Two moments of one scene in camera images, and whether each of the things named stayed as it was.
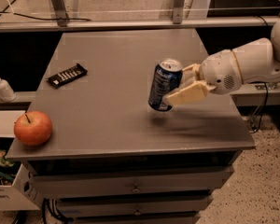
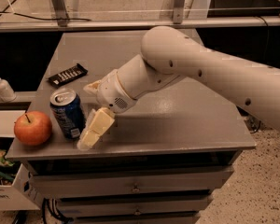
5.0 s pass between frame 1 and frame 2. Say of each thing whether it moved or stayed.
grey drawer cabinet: stayed
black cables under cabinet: stayed
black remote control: stayed
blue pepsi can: moved
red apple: stayed
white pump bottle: stayed
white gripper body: moved
